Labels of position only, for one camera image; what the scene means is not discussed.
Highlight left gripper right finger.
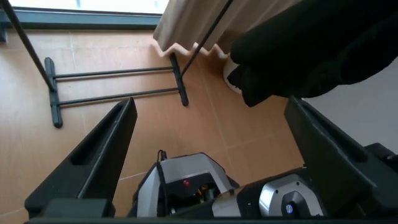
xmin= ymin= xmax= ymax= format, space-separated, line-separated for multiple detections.
xmin=283 ymin=95 xmax=398 ymax=219

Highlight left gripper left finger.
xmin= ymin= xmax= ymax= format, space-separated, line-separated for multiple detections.
xmin=24 ymin=97 xmax=138 ymax=219

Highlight black knitted shorts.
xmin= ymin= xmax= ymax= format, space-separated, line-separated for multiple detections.
xmin=229 ymin=0 xmax=398 ymax=108

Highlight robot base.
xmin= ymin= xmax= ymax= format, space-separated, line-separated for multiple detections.
xmin=127 ymin=142 xmax=398 ymax=218

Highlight black clothes rack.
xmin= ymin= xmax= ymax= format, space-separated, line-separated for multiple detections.
xmin=0 ymin=0 xmax=234 ymax=129

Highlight white laundry basket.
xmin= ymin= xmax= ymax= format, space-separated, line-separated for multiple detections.
xmin=222 ymin=57 xmax=244 ymax=95

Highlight beige curtain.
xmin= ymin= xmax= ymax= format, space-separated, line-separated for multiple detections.
xmin=152 ymin=0 xmax=304 ymax=60

